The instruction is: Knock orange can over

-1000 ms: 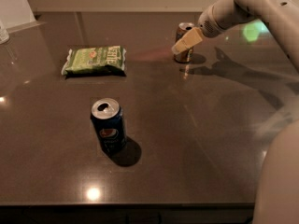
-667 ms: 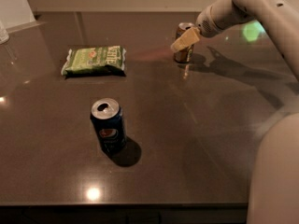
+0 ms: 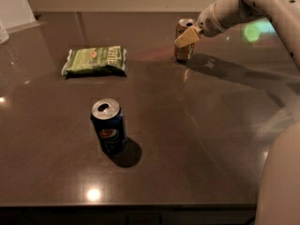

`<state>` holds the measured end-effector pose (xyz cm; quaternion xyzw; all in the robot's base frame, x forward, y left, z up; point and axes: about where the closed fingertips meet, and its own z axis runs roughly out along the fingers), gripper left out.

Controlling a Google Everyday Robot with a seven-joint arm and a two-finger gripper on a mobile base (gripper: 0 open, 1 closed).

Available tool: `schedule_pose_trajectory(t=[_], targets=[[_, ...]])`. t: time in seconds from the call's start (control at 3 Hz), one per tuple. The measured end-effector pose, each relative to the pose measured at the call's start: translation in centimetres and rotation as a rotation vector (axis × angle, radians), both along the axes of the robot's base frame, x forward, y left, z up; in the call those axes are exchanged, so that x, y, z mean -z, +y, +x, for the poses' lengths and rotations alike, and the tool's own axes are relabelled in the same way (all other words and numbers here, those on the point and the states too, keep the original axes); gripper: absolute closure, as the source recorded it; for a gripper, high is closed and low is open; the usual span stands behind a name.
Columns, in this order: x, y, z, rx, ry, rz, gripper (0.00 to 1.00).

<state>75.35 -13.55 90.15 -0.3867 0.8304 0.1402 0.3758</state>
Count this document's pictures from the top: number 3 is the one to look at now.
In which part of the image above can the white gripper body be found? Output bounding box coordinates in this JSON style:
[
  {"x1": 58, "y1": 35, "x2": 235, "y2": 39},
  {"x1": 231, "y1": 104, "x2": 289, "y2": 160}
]
[{"x1": 197, "y1": 2, "x2": 227, "y2": 38}]

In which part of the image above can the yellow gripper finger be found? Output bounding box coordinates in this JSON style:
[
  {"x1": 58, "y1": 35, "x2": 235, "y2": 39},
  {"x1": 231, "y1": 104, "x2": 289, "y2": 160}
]
[{"x1": 174, "y1": 25, "x2": 203, "y2": 48}]

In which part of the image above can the orange soda can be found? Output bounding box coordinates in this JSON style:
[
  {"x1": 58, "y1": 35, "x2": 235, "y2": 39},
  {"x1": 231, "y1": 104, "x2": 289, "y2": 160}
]
[{"x1": 174, "y1": 18, "x2": 195, "y2": 64}]

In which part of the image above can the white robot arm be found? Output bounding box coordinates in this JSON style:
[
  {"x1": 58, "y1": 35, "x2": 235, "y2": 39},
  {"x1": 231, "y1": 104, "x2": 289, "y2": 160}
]
[{"x1": 174, "y1": 0, "x2": 300, "y2": 225}]

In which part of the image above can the blue Pepsi can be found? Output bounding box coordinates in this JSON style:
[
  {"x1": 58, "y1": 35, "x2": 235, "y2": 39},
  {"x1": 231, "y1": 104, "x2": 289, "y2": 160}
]
[{"x1": 91, "y1": 98, "x2": 127, "y2": 155}]

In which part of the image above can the green chip bag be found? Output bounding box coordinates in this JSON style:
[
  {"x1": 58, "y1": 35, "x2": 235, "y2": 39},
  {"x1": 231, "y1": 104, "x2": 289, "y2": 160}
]
[{"x1": 61, "y1": 46, "x2": 127, "y2": 77}]

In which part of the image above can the clear plastic bottle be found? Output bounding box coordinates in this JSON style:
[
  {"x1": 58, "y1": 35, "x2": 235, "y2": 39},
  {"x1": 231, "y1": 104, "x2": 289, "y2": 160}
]
[{"x1": 0, "y1": 21, "x2": 10, "y2": 44}]

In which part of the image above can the white board leaning on wall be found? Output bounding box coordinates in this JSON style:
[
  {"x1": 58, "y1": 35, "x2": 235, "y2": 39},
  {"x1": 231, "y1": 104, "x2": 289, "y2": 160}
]
[{"x1": 0, "y1": 0, "x2": 38, "y2": 32}]

